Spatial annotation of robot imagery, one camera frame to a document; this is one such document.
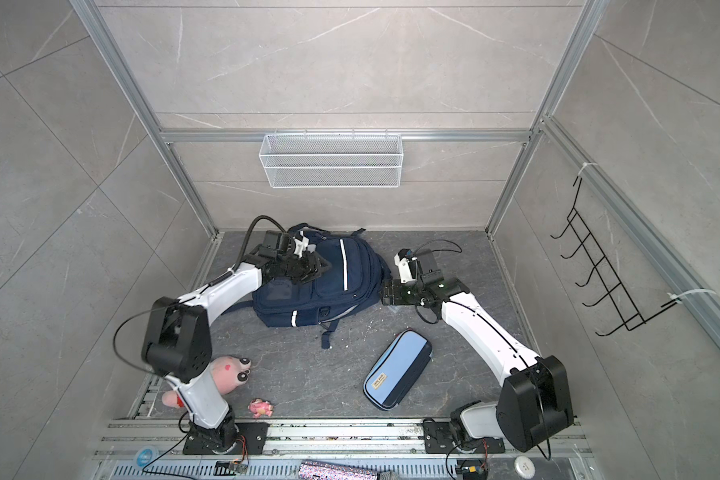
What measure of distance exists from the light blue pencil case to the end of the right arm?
0.62 feet

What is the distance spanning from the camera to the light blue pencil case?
0.78 meters

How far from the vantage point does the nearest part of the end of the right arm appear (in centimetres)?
58
